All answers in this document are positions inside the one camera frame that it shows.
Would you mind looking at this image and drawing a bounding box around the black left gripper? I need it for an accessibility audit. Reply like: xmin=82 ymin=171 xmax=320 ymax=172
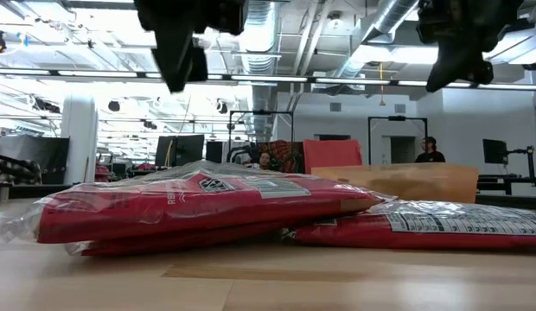
xmin=133 ymin=0 xmax=250 ymax=94

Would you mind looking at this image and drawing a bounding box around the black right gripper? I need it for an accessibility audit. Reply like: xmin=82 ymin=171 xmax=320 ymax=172
xmin=417 ymin=0 xmax=524 ymax=93

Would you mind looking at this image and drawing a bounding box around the red popcorn bag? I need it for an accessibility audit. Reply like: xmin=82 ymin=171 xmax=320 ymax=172
xmin=64 ymin=220 xmax=295 ymax=257
xmin=284 ymin=199 xmax=536 ymax=251
xmin=0 ymin=159 xmax=397 ymax=245

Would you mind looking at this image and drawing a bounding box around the led light bar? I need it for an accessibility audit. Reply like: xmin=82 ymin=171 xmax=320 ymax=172
xmin=0 ymin=67 xmax=536 ymax=92

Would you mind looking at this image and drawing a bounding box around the small black monitor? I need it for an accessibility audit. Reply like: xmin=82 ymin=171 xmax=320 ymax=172
xmin=482 ymin=138 xmax=509 ymax=166

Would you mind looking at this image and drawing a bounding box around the large black monitor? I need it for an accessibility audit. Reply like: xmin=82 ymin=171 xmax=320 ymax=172
xmin=154 ymin=134 xmax=206 ymax=168

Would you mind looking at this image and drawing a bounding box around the white pillar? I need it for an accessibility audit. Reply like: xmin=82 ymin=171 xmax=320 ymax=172
xmin=61 ymin=93 xmax=99 ymax=186

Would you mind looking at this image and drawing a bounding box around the patterned red fabric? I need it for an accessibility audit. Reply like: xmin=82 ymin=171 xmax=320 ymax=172
xmin=252 ymin=140 xmax=305 ymax=175

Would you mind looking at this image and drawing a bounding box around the red-orange panel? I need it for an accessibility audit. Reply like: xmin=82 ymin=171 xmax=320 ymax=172
xmin=302 ymin=138 xmax=364 ymax=175

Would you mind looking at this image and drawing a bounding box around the dark grey partition panel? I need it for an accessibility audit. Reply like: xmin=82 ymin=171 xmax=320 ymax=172
xmin=0 ymin=135 xmax=71 ymax=186

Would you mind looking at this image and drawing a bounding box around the plaid fabric item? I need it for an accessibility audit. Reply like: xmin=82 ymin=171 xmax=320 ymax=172
xmin=0 ymin=155 xmax=42 ymax=186

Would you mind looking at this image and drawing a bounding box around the black frame stand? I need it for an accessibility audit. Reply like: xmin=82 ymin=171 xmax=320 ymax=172
xmin=367 ymin=115 xmax=429 ymax=166
xmin=227 ymin=110 xmax=295 ymax=165

